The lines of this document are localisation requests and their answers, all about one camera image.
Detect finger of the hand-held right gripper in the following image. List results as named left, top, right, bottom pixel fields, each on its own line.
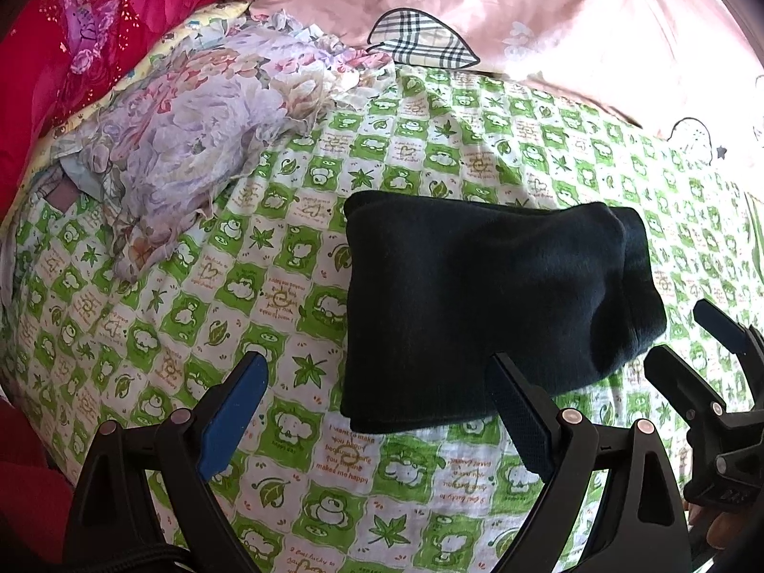
left=693, top=298, right=764, bottom=383
left=645, top=345, right=730, bottom=438

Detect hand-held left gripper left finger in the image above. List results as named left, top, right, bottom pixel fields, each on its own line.
left=63, top=351, right=269, bottom=573

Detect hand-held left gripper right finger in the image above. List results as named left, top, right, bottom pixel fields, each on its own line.
left=486, top=352, right=691, bottom=573

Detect dark navy pants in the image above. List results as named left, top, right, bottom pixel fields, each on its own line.
left=341, top=190, right=668, bottom=434

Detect person's right hand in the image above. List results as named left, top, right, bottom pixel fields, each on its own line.
left=686, top=501, right=736, bottom=551

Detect green frog printed bedsheet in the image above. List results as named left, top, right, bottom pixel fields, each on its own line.
left=0, top=65, right=764, bottom=573

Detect person's red clothing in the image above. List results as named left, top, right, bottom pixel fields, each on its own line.
left=0, top=399, right=80, bottom=569

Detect lavender floral cloth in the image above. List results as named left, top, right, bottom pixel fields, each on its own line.
left=51, top=12, right=396, bottom=283

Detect pink quilt with plaid leaf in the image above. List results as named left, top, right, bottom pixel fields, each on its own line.
left=249, top=0, right=764, bottom=175

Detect red floral blanket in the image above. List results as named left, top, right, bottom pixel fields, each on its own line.
left=0, top=0, right=288, bottom=210

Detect pale yellow printed cloth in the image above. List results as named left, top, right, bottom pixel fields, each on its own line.
left=32, top=0, right=255, bottom=153

